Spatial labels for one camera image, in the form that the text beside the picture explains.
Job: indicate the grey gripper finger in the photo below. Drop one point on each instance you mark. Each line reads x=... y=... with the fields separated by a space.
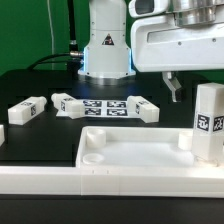
x=173 y=84

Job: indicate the white obstacle bar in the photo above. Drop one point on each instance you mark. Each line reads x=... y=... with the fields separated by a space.
x=2 y=135
x=171 y=182

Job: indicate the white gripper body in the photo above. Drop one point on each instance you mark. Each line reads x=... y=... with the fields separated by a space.
x=158 y=45

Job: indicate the white front obstacle bar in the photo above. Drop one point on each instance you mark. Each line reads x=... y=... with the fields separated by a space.
x=171 y=182

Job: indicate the white left obstacle bar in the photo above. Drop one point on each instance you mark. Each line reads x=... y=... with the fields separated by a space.
x=2 y=135

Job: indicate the AprilTag marker sheet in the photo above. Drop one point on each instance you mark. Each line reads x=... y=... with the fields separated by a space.
x=105 y=108

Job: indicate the white desk top tray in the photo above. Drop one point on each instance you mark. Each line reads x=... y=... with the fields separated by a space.
x=135 y=147

